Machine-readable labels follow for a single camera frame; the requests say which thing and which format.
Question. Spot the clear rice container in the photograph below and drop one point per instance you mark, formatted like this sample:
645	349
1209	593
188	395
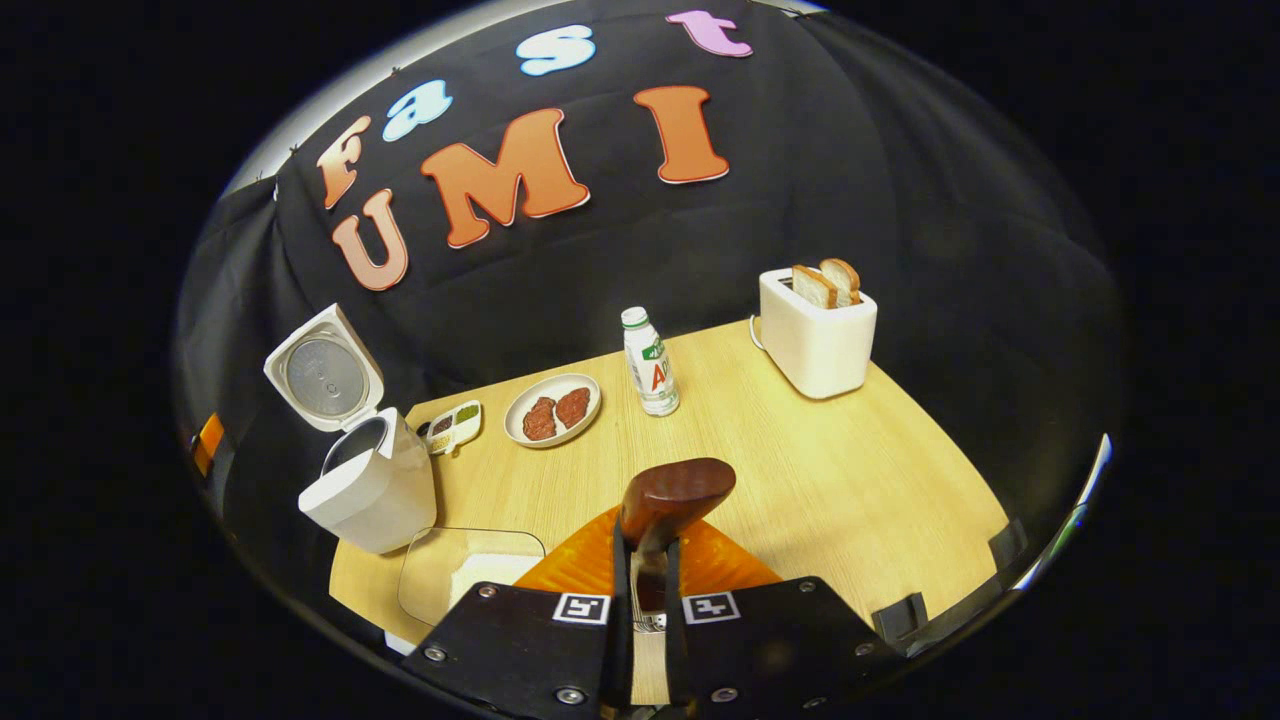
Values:
470	575

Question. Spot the white rice cooker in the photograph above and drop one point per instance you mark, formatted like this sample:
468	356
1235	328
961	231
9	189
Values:
380	500

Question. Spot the white toaster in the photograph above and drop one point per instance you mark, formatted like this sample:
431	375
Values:
815	350

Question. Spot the white milk bottle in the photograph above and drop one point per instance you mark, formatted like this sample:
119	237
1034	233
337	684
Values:
652	375

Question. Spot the red meat piece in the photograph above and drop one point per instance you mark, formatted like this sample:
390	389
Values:
540	419
573	406

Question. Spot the white divided bean dish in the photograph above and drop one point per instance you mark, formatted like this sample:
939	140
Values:
455	428

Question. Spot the black backdrop cloth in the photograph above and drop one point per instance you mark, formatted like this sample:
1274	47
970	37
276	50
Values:
850	180

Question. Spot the white round plate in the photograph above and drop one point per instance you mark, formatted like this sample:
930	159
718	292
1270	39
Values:
520	430

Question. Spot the black table bracket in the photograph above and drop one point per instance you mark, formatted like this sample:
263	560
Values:
1008	545
900	618

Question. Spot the brown wooden spoon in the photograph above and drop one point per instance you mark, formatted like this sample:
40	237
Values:
675	495

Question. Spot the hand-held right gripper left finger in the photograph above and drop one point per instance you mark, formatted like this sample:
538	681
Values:
520	650

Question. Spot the toast bread slice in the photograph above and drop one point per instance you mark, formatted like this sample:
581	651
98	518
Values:
813	287
843	278

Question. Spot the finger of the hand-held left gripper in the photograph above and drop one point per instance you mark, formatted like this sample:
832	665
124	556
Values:
208	445

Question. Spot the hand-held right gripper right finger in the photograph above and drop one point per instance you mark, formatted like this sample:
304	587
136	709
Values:
780	650

